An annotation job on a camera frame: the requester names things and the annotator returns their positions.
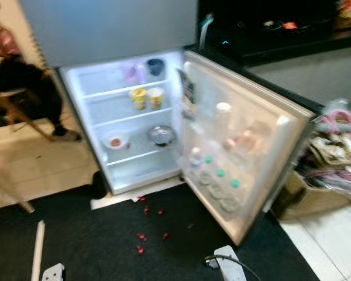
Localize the pink handled tool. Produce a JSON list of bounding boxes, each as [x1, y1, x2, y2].
[[319, 108, 351, 133]]

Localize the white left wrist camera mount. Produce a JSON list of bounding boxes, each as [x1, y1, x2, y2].
[[43, 263, 66, 281]]

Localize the grey counter with black top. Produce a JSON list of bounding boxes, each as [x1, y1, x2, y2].
[[199, 0, 351, 115]]

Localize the rooster print food pack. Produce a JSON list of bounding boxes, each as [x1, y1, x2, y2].
[[178, 69, 197, 121]]

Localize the glass fridge shelf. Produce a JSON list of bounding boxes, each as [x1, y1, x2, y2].
[[101, 132, 177, 167], [76, 71, 170, 100], [87, 100, 171, 129]]

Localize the wooden chair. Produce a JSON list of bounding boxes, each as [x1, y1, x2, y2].
[[0, 88, 53, 141]]

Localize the colourful snack packs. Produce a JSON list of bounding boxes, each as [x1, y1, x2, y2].
[[336, 0, 351, 25]]

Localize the brown cardboard box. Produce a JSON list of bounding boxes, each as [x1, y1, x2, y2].
[[274, 100, 351, 220]]

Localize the light wooden table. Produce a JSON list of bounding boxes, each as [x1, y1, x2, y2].
[[0, 56, 36, 214]]

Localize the black induction cooker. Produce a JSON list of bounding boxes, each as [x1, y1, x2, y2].
[[234, 16, 316, 36]]

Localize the stainless steel bowl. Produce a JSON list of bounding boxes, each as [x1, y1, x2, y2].
[[147, 126, 175, 147]]

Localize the white bowl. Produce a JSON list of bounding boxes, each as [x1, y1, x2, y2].
[[103, 130, 129, 150]]

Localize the white capped pale bottle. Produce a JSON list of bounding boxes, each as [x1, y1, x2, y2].
[[215, 102, 233, 132]]

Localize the black oval stopper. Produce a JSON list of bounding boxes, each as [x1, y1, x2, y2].
[[91, 173, 107, 198]]

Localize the white topped noodle cup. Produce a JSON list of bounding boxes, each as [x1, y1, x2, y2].
[[147, 87, 164, 109]]

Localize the seated person in pink shirt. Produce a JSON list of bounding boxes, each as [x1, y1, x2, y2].
[[0, 0, 82, 142]]

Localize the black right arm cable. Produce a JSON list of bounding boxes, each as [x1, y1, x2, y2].
[[204, 255, 270, 281]]

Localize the silver fridge door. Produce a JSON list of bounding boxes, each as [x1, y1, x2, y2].
[[177, 50, 316, 246]]

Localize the silver fridge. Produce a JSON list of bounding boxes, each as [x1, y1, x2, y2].
[[18, 0, 199, 197]]

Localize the white stick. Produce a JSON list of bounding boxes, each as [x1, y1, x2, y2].
[[30, 220, 46, 281]]

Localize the dark blue cup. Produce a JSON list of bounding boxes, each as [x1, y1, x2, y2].
[[146, 59, 166, 77]]

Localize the yellow lidded noodle cup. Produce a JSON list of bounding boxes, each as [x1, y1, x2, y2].
[[130, 88, 147, 111]]

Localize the white capped water bottle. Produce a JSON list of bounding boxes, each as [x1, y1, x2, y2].
[[188, 148, 202, 175]]

